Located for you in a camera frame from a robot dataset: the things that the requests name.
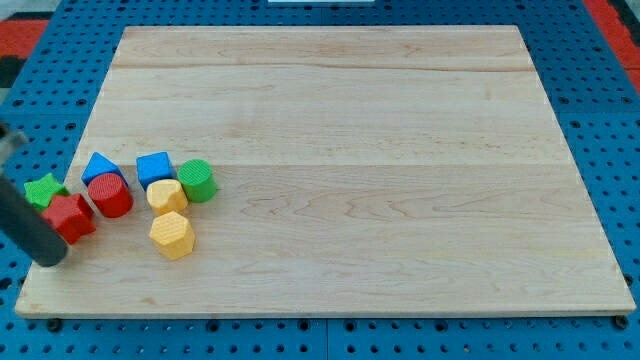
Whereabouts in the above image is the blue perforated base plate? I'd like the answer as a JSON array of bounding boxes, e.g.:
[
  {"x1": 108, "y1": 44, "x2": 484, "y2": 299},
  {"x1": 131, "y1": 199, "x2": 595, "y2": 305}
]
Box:
[{"x1": 1, "y1": 0, "x2": 639, "y2": 359}]

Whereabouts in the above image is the yellow heart block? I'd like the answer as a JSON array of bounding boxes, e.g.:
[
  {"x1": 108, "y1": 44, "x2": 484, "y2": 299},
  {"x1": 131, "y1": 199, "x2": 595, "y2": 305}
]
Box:
[{"x1": 146, "y1": 179, "x2": 188, "y2": 216}]

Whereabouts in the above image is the red cylinder block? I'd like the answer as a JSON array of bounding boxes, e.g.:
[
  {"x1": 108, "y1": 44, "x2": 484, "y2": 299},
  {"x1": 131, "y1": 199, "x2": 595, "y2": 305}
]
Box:
[{"x1": 88, "y1": 173, "x2": 134, "y2": 218}]

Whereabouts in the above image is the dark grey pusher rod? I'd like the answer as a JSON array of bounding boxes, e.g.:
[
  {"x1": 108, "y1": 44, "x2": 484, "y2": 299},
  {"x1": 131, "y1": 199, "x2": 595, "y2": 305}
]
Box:
[{"x1": 1, "y1": 123, "x2": 68, "y2": 267}]

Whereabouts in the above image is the green cylinder block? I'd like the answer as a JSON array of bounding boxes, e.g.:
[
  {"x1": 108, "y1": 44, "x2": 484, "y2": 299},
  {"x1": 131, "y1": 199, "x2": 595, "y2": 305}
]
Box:
[{"x1": 177, "y1": 159, "x2": 217, "y2": 203}]

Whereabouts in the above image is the blue triangle block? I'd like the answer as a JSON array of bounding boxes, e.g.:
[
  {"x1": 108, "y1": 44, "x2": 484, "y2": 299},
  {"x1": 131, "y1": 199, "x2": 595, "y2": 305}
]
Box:
[{"x1": 81, "y1": 152, "x2": 128, "y2": 188}]

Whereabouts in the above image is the blue cube block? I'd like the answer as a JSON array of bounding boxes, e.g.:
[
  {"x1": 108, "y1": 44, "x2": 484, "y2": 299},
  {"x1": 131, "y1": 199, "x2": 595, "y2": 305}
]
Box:
[{"x1": 136, "y1": 152, "x2": 175, "y2": 190}]

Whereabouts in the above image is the yellow hexagon block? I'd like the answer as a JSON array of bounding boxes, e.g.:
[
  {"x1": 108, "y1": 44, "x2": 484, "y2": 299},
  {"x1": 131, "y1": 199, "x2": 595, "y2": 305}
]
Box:
[{"x1": 149, "y1": 211, "x2": 195, "y2": 260}]

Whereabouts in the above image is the light wooden board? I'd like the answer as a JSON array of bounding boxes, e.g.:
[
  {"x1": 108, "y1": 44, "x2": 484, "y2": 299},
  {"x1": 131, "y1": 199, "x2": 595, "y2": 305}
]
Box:
[{"x1": 15, "y1": 25, "x2": 636, "y2": 319}]

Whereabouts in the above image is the green star block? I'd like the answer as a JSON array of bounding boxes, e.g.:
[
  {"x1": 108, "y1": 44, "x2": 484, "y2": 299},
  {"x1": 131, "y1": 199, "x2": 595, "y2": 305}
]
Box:
[{"x1": 24, "y1": 173, "x2": 70, "y2": 212}]

